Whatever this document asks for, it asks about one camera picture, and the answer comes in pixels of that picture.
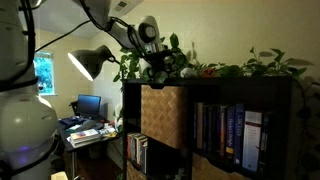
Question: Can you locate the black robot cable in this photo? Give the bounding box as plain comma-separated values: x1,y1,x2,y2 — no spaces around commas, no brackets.
0,0,158,93

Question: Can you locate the pale cardboard box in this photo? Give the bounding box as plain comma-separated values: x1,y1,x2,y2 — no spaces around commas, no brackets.
50,170,69,180

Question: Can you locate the blue grey spine book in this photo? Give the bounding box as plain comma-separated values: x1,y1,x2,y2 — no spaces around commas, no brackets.
130,133,137,162

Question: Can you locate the blue circuits textbook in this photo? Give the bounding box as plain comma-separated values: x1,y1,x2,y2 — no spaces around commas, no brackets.
233,103,246,166

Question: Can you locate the white plant pot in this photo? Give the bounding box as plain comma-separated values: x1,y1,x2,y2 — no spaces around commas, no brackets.
139,58,150,76

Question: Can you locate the white spine book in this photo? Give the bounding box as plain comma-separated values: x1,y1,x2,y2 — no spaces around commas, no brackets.
135,133,145,166

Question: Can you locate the computer monitor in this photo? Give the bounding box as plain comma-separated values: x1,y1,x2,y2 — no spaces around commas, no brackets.
77,94,102,118

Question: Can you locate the woven bamboo drawer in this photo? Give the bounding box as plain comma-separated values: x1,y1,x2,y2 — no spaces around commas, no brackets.
140,84,188,149

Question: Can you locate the blue book yellow band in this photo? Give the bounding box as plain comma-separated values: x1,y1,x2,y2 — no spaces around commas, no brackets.
225,105,237,160

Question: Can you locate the grey keyboard device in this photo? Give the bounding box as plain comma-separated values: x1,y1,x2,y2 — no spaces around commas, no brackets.
71,119,98,133

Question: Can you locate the tan spine book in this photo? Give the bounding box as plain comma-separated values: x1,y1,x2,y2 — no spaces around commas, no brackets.
195,102,204,150

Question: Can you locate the window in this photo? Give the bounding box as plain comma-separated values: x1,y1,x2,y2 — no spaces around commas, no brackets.
33,49,56,97

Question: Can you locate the dark book orange lettering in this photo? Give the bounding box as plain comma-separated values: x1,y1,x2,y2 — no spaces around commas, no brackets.
219,104,230,158

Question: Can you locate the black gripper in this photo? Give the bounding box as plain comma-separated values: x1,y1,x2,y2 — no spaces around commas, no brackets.
145,49,178,76

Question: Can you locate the small woven bamboo bin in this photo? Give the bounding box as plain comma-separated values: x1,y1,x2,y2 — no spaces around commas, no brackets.
126,161,148,180

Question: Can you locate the pale thick book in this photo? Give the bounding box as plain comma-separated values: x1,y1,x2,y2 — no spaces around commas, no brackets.
70,134,102,148

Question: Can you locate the grey desk lamp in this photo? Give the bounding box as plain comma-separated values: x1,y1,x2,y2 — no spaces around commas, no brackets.
67,44,121,82

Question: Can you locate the green pothos plant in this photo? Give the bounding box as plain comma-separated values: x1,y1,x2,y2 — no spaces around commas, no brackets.
112,32,320,180

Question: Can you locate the glossy magazine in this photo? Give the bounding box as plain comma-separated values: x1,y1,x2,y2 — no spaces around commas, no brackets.
99,123,118,138

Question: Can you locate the black cube shelf cabinet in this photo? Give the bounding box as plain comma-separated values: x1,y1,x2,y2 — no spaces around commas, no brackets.
122,75,303,180

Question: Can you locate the black spine book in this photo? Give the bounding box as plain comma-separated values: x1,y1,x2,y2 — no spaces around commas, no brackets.
202,104,211,153
209,104,221,155

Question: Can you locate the colourful cover book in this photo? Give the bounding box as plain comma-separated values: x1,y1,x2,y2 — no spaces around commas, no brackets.
69,128,101,142

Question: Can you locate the dark blue spine book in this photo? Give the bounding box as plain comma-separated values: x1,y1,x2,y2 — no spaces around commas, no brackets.
258,110,275,176

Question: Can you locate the white book maroon band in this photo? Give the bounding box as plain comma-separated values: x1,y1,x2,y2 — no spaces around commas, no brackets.
242,110,265,173

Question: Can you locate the blue cloth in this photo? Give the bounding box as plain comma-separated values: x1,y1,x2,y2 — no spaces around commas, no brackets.
59,116,83,130

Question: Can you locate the ceiling air vent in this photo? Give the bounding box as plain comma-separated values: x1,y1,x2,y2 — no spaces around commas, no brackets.
113,0,129,13

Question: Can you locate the red spine book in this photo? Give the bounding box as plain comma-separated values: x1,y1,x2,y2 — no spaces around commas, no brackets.
126,133,132,159

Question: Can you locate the dark desk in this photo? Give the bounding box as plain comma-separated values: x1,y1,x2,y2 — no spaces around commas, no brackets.
57,116,123,180

